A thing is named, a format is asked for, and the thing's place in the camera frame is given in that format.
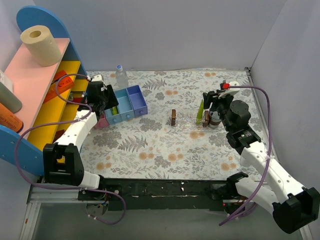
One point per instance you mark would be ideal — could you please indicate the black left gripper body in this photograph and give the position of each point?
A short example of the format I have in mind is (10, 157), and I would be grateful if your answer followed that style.
(107, 97)

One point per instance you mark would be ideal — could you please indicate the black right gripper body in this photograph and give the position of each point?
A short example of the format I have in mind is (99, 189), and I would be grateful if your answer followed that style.
(211, 99)

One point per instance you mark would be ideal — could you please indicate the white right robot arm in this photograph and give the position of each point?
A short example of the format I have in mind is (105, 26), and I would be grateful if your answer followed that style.
(290, 203)

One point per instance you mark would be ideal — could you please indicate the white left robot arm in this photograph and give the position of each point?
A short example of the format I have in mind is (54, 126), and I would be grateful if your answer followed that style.
(62, 160)

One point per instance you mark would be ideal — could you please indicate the clear textured tray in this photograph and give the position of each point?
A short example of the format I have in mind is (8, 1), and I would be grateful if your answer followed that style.
(188, 121)

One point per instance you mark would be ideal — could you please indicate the teal drawer box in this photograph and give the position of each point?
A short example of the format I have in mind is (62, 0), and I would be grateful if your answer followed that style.
(112, 119)

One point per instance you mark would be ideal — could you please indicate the pink drawer box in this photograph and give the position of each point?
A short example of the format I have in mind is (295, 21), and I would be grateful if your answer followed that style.
(102, 123)

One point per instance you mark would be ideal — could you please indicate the clear plastic water bottle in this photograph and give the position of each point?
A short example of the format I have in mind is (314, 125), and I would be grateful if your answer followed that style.
(122, 79)

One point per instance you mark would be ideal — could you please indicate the orange box on shelf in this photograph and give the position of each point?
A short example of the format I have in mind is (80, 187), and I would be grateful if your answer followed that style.
(65, 84)

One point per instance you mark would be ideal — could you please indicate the purple drawer box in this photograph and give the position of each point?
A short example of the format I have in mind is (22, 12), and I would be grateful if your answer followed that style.
(137, 100)

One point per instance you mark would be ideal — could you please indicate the blue pink yellow shelf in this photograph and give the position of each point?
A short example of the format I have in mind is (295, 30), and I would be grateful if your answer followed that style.
(32, 81)

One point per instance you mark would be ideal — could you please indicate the beige paper towel roll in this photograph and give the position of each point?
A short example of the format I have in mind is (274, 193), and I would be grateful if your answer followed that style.
(41, 44)

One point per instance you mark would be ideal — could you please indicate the grey green bottle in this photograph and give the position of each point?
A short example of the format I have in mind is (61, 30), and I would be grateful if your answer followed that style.
(9, 100)

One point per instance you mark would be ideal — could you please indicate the orange tube on shelf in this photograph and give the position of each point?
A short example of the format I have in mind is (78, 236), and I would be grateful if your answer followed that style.
(10, 120)

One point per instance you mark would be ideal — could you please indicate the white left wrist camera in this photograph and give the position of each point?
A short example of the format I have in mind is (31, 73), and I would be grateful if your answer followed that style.
(97, 78)

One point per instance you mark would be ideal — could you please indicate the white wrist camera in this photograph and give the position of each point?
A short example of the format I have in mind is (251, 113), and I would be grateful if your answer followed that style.
(97, 78)
(231, 89)

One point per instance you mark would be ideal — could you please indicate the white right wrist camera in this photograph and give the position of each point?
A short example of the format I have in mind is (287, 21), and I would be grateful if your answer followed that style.
(231, 89)

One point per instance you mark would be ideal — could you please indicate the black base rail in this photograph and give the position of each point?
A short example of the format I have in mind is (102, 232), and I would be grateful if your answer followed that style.
(163, 194)

